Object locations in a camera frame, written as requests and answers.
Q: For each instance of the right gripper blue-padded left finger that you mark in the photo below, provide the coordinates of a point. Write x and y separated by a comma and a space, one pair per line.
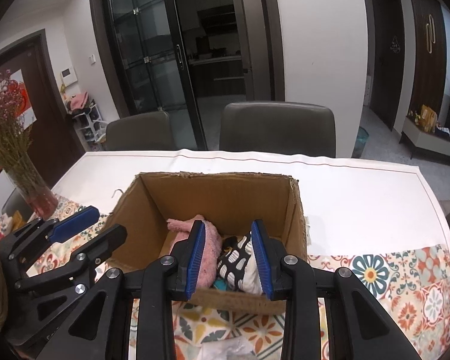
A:
135, 307

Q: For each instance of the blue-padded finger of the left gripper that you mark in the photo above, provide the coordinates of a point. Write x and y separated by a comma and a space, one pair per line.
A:
28, 243
80, 269

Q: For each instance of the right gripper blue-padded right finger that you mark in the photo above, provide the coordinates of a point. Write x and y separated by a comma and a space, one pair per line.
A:
322, 307

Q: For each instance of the white zigzag edged cloth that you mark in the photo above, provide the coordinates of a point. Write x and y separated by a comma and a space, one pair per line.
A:
236, 348

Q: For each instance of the dusty pink towel cloth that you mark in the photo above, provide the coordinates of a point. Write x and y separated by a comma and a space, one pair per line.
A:
212, 249

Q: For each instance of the black white leaf oven mitt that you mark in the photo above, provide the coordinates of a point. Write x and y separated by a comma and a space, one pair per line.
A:
252, 283

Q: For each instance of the glass vase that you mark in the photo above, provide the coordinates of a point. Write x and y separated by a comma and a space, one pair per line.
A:
32, 187

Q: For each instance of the brown cardboard box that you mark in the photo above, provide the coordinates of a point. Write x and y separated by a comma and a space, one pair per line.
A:
230, 201

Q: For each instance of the patterned tile table runner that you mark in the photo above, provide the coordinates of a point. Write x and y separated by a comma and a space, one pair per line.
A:
73, 313

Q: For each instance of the dried pink flower bouquet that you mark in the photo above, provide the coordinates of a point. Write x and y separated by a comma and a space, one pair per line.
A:
14, 139

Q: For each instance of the white shoe rack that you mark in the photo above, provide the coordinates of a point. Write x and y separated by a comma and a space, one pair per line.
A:
87, 120

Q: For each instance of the grey dining chair left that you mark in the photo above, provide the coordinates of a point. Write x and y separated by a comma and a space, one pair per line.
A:
147, 131

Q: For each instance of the grey dining chair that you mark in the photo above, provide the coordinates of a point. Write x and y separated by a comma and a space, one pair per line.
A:
147, 131
286, 128

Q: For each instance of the red fu character poster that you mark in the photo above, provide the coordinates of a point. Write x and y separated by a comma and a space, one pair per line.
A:
13, 83

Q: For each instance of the white low bench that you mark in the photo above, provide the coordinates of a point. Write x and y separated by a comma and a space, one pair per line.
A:
423, 145

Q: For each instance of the grey dining chair middle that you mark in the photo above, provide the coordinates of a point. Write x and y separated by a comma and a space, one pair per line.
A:
286, 128

